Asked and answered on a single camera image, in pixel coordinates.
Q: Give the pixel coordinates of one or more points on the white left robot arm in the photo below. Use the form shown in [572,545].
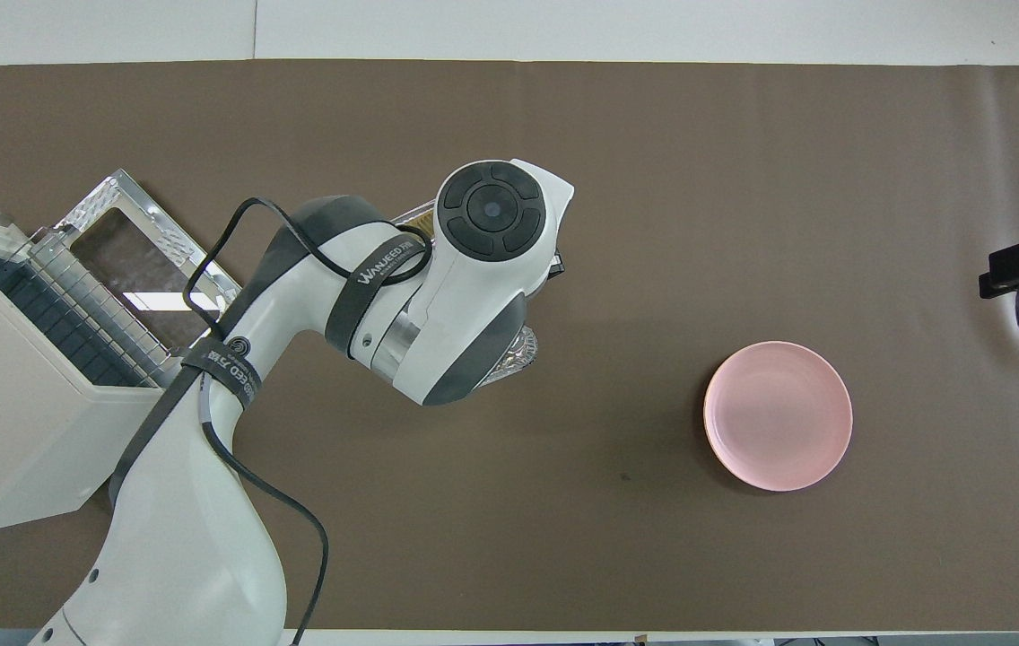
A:
[187,520]

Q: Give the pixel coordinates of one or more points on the cream toaster oven body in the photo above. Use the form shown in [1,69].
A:
[16,431]

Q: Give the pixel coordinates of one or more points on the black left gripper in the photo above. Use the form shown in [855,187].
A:
[556,266]

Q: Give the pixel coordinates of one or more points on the aluminium foil tray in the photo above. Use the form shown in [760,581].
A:
[517,359]

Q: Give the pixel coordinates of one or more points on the pink round plate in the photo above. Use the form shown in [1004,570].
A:
[778,415]

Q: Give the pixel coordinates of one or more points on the brown table mat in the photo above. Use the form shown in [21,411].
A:
[653,224]

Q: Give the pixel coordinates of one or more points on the glass oven door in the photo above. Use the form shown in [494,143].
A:
[128,260]

